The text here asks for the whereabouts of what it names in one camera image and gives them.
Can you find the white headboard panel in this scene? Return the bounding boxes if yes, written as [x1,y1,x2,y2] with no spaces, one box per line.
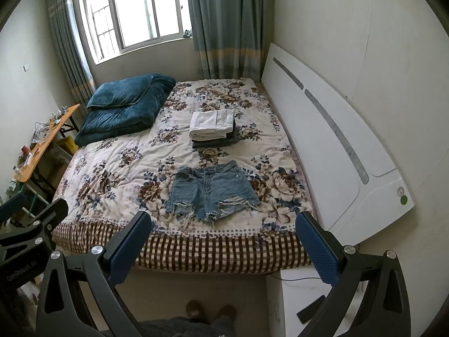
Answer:
[261,44,414,244]

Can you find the window with white frame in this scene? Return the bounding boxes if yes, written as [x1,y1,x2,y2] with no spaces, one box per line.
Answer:
[79,0,192,64]

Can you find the teal folded blanket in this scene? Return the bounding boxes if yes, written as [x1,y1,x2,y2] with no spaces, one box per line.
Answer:
[75,74,176,147]

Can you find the blue denim shorts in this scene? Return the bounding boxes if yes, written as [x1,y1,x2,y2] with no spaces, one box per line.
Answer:
[166,161,260,224]

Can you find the white bedside cabinet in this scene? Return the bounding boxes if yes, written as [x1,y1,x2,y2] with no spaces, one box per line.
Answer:
[265,265,369,337]

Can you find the left teal curtain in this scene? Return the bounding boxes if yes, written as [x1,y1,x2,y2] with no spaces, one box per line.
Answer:
[47,0,96,112]

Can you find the right teal curtain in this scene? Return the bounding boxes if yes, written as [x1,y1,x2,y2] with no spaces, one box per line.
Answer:
[188,0,274,82]

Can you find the folded white pants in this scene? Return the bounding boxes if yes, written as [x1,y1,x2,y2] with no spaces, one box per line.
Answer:
[189,109,234,142]

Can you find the teal curtain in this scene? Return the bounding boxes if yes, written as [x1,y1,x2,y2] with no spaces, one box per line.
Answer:
[188,0,274,82]
[47,0,96,112]

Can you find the folded dark grey pants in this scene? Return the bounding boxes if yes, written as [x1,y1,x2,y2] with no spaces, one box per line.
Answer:
[192,126,239,148]

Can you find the right brown slipper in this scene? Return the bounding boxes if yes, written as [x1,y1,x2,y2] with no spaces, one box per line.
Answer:
[215,304,237,323]

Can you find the floral bed quilt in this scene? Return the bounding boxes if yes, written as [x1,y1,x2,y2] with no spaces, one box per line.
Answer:
[52,78,313,274]

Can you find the black remote on cabinet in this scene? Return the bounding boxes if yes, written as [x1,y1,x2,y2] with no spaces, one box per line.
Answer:
[297,295,326,324]

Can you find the orange wooden side table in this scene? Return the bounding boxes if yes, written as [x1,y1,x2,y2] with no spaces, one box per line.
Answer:
[14,104,81,196]

